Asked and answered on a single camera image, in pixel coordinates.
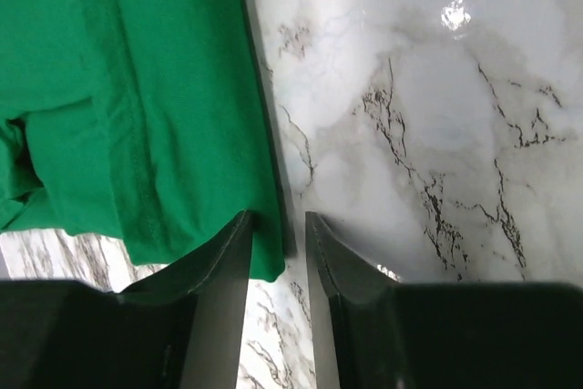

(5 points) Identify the green t shirt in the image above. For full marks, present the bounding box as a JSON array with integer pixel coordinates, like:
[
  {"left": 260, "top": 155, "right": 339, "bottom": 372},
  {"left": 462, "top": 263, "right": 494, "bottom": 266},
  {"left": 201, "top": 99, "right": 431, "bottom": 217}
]
[{"left": 1, "top": 0, "right": 285, "bottom": 282}]

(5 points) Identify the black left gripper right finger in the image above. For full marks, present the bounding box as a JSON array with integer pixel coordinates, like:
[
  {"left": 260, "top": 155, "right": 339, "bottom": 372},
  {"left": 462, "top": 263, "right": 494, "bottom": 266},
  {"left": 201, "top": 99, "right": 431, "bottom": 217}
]
[{"left": 305, "top": 212, "right": 582, "bottom": 388}]

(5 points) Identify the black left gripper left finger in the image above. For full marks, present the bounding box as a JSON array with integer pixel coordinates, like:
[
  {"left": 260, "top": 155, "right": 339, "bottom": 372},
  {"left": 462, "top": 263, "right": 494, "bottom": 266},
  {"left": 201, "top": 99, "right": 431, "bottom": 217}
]
[{"left": 1, "top": 210, "right": 253, "bottom": 388}]

